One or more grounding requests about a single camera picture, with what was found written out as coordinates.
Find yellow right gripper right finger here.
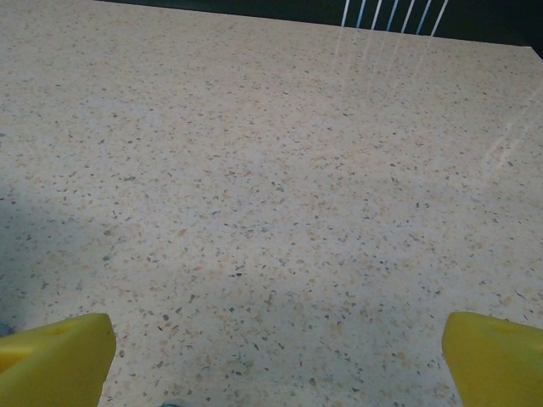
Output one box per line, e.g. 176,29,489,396
440,311,543,407

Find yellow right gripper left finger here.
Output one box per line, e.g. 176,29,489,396
0,312,118,407

